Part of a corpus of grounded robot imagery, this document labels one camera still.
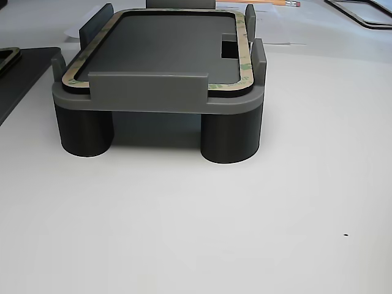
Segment black frame with tan adhesive liner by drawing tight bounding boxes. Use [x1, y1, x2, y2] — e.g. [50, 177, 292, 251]
[0, 47, 21, 78]
[61, 8, 255, 99]

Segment grey holder with black legs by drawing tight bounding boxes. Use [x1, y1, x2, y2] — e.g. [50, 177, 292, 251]
[51, 0, 268, 165]

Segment white paper sheet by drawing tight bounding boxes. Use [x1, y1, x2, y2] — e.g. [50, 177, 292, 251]
[63, 12, 107, 40]
[214, 0, 309, 47]

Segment yellow pencil with pink eraser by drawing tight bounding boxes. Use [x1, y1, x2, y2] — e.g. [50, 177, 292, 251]
[271, 0, 301, 8]

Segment black flat tray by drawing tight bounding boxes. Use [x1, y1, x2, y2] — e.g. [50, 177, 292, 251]
[0, 47, 69, 126]

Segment plain black rectangular frame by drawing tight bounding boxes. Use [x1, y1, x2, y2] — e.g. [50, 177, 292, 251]
[323, 0, 392, 31]

